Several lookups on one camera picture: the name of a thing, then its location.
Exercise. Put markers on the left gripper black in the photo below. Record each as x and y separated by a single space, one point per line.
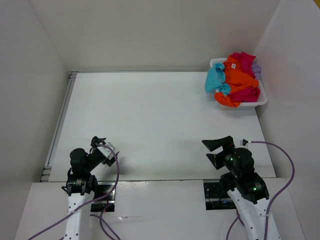
95 140

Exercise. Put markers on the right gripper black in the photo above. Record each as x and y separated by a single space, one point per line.
211 144

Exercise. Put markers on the orange t shirt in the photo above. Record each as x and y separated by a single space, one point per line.
237 80

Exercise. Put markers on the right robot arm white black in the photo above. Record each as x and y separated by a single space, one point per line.
244 186

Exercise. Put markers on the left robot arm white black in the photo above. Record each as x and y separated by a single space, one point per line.
82 187

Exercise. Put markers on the magenta t shirt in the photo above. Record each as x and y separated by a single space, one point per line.
249 94

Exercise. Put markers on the white plastic basket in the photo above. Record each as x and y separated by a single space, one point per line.
262 99

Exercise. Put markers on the cyan t shirt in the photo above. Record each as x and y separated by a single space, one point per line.
216 80

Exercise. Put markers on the lavender t shirt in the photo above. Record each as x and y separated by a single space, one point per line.
256 69

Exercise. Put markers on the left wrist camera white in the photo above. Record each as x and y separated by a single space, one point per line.
107 150

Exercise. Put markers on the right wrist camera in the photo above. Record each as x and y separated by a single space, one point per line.
244 142

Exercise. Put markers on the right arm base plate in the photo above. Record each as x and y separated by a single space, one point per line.
215 197

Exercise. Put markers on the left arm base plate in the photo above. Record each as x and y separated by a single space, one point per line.
106 204

